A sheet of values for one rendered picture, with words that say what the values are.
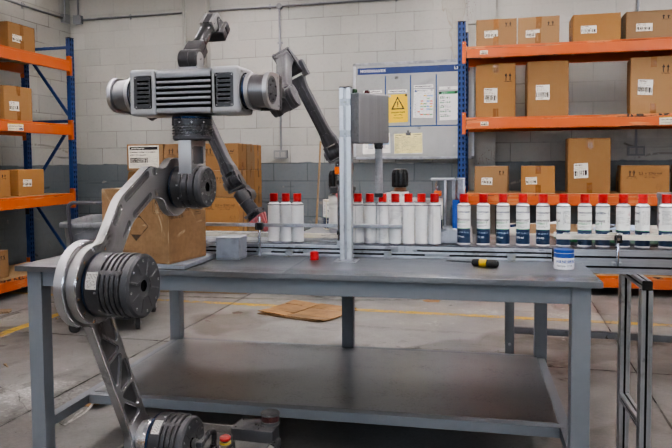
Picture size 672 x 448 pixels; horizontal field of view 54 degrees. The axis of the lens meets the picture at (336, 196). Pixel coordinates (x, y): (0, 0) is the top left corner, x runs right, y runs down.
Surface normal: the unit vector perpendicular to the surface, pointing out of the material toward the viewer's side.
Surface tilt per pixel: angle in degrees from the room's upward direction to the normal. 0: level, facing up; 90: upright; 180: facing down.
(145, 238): 90
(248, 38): 90
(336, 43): 90
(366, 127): 90
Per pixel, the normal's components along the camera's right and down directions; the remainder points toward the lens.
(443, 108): -0.29, 0.05
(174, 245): 0.93, 0.01
